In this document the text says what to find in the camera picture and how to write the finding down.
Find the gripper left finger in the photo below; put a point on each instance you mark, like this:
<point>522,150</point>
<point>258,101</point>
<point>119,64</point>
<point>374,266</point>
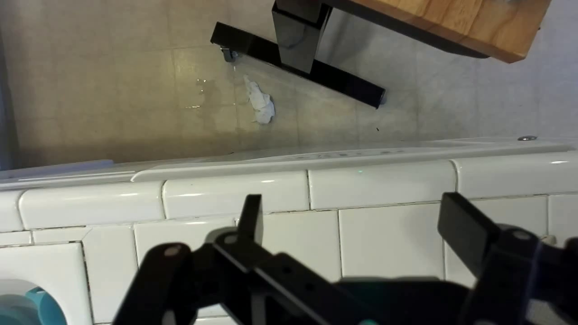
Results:
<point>271,275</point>

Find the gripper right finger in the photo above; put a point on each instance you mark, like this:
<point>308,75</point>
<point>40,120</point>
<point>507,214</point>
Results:
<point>510,266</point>

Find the white dishwasher door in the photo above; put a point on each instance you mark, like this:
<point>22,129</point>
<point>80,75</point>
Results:
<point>361,160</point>

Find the crumpled white tissue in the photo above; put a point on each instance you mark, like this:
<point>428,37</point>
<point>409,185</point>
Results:
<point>261,101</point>

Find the wooden table with black legs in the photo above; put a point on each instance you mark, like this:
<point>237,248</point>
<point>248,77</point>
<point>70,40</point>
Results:
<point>298,36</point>

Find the teal and white container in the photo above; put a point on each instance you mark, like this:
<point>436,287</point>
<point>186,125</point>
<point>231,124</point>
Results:
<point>27,304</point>

